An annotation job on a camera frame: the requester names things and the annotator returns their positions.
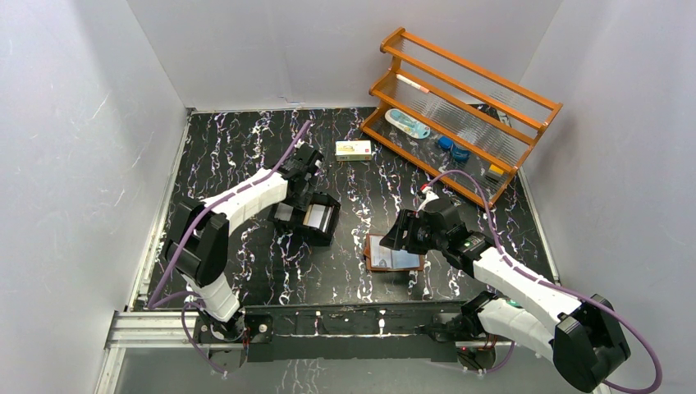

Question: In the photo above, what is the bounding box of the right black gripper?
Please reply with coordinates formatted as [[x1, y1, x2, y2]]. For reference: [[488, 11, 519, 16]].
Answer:
[[379, 208, 447, 255]]

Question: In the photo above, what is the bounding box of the black card tray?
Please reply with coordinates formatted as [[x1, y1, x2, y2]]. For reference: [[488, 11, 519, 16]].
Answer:
[[268, 192, 341, 247]]

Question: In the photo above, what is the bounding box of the white gold VIP card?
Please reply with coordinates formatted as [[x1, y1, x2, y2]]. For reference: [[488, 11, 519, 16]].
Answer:
[[369, 236, 395, 269]]

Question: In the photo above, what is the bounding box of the brown leather card holder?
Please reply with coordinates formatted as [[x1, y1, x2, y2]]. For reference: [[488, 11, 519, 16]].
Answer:
[[363, 233, 424, 272]]

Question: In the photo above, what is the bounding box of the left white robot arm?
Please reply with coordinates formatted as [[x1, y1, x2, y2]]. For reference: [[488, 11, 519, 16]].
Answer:
[[164, 144, 324, 341]]

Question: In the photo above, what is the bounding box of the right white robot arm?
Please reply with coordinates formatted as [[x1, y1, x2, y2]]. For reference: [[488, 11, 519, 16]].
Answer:
[[380, 198, 631, 392]]

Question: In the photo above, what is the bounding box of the small yellow white box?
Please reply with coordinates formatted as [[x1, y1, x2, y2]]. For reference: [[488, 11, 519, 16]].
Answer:
[[335, 140, 373, 162]]

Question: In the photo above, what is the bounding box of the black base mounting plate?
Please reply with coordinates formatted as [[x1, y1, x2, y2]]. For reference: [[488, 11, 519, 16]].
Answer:
[[239, 300, 518, 364]]

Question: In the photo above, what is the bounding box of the blue round cap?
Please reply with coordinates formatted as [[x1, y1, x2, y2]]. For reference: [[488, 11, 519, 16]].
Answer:
[[451, 146, 470, 163], [437, 135, 454, 151]]

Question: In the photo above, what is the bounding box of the yellow black small block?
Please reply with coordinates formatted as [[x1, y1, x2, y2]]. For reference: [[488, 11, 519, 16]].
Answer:
[[484, 164, 506, 181]]

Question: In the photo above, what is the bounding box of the light blue packaged item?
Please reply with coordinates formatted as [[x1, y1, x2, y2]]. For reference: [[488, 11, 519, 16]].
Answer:
[[384, 108, 431, 140]]

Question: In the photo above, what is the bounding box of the orange wooden shelf rack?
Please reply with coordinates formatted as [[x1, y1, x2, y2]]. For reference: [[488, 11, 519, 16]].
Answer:
[[361, 27, 563, 207]]

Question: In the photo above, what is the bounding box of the white pink marker pen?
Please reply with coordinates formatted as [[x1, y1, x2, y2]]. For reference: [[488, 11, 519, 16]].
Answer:
[[396, 74, 429, 94]]

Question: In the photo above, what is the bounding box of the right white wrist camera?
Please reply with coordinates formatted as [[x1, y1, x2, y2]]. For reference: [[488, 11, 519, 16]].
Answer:
[[418, 185, 443, 213]]

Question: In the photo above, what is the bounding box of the aluminium frame rail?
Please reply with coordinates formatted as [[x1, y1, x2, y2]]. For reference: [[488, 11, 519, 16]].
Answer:
[[98, 307, 613, 394]]

